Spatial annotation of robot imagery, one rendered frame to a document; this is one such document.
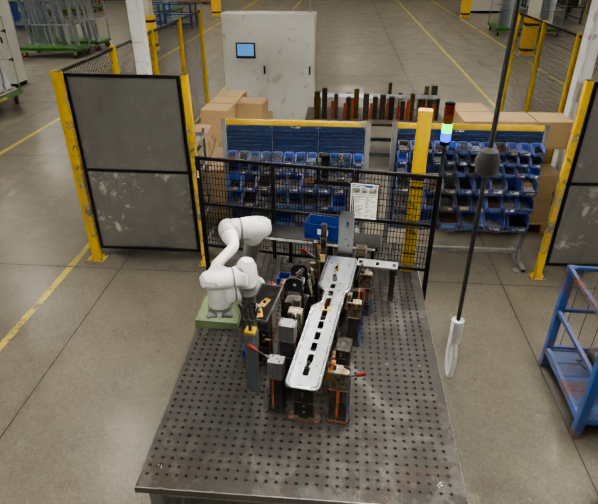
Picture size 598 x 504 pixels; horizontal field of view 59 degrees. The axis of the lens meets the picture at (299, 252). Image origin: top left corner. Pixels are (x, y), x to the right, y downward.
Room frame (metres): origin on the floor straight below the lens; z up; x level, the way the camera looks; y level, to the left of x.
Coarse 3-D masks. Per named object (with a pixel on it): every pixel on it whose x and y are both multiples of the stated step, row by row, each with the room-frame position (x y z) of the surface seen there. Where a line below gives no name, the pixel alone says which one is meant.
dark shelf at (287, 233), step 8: (272, 224) 3.81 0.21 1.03; (272, 232) 3.67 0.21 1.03; (280, 232) 3.67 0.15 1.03; (288, 232) 3.67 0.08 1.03; (296, 232) 3.67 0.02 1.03; (280, 240) 3.59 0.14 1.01; (288, 240) 3.57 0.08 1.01; (296, 240) 3.56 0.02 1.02; (304, 240) 3.55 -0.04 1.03; (312, 240) 3.54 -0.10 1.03; (360, 240) 3.54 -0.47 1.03; (368, 240) 3.54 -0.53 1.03; (376, 240) 3.54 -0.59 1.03; (368, 248) 3.43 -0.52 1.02; (376, 248) 3.42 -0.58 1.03
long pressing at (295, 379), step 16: (336, 256) 3.36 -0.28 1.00; (336, 272) 3.13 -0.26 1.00; (352, 272) 3.13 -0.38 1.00; (336, 288) 2.93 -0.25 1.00; (320, 304) 2.75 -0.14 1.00; (336, 304) 2.75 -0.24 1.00; (320, 320) 2.58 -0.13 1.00; (336, 320) 2.58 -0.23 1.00; (304, 336) 2.43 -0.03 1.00; (320, 336) 2.43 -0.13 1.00; (304, 352) 2.29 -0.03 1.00; (320, 352) 2.29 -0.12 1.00; (320, 368) 2.16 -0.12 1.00; (288, 384) 2.04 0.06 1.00; (304, 384) 2.04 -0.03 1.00; (320, 384) 2.04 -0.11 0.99
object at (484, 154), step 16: (512, 16) 0.59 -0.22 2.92; (512, 32) 0.59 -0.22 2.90; (496, 112) 0.59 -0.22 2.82; (496, 128) 0.59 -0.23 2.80; (480, 160) 0.59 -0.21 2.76; (496, 160) 0.58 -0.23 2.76; (480, 192) 0.59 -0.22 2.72; (480, 208) 0.59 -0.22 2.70; (464, 288) 0.59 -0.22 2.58; (464, 320) 0.59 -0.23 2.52; (448, 352) 0.61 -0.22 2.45; (448, 368) 0.60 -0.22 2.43
